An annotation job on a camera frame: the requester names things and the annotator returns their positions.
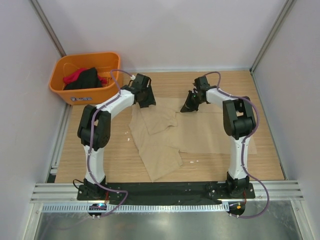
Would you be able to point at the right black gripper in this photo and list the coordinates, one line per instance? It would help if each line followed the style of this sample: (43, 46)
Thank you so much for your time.
(188, 107)

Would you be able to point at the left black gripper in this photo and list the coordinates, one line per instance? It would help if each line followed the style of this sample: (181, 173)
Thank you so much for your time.
(150, 100)

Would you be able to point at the beige t shirt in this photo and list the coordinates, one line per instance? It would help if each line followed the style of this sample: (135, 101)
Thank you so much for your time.
(161, 133)

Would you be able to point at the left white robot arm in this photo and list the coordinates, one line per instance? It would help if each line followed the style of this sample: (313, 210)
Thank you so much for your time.
(94, 131)

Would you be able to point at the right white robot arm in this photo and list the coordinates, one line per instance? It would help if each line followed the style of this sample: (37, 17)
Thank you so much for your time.
(239, 123)

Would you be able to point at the orange plastic basket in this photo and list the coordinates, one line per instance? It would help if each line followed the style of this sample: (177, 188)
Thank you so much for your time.
(68, 69)

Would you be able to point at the black t shirt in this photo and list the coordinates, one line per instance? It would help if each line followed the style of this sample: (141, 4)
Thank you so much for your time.
(85, 80)

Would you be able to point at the red t shirt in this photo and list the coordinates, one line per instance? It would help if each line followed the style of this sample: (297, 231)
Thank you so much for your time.
(73, 76)

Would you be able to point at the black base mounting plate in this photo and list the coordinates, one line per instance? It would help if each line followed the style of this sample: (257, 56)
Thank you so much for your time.
(163, 193)

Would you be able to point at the white slotted cable duct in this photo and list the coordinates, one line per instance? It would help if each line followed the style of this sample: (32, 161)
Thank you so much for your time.
(99, 208)

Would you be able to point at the aluminium frame rail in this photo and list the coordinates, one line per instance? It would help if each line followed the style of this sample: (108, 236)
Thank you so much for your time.
(278, 190)

